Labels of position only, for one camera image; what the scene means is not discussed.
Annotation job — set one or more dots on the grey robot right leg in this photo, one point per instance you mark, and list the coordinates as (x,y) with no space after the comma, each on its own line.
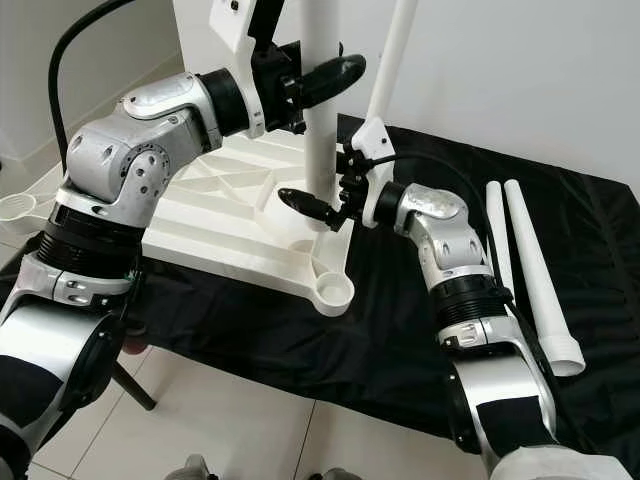
(332,475)

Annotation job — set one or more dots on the white plastic table top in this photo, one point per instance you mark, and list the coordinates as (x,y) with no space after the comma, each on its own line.
(230,240)

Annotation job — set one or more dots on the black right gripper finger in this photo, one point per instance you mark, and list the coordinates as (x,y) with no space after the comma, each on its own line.
(310,207)

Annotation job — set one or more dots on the white plastic table leg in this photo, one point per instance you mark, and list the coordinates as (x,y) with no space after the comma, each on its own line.
(395,40)
(500,230)
(322,140)
(540,280)

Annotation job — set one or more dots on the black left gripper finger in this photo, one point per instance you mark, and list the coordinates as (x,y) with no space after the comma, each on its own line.
(332,76)

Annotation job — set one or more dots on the grey robot leg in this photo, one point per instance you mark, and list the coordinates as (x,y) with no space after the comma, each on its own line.
(200,468)
(332,475)

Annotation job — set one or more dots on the grey robot left leg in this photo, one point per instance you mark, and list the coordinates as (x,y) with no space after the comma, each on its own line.
(200,468)

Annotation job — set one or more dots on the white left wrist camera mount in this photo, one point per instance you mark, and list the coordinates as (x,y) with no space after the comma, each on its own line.
(240,20)

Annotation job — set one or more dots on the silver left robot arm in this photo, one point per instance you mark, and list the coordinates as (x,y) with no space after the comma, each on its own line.
(140,150)

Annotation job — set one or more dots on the red stool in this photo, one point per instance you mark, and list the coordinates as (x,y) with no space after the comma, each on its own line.
(137,347)

